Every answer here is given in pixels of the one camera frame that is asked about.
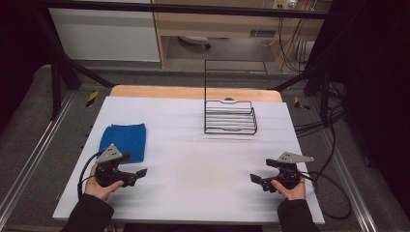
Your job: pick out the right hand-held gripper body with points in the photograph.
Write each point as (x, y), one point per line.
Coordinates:
(288, 174)

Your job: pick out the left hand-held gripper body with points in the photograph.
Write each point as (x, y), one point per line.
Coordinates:
(108, 175)

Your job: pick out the blue cloth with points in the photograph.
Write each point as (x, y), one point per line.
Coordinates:
(124, 139)

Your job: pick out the person's left hand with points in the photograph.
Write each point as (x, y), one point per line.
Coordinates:
(98, 189)

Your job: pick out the person's right hand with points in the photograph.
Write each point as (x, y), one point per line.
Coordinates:
(293, 193)

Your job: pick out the yellow black striped tape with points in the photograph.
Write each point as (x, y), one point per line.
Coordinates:
(92, 99)
(300, 103)

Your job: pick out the white cabinet panel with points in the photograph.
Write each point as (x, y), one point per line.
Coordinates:
(104, 35)

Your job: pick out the white chair base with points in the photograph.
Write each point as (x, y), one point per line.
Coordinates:
(195, 40)

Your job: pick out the light wooden desk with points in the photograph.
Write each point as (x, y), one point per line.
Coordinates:
(225, 24)

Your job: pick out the white power strip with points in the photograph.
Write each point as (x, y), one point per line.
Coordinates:
(283, 4)

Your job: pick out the aluminium floor rail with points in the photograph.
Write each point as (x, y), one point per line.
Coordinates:
(34, 156)
(349, 180)

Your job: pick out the black metal frame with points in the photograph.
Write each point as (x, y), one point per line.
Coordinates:
(59, 74)

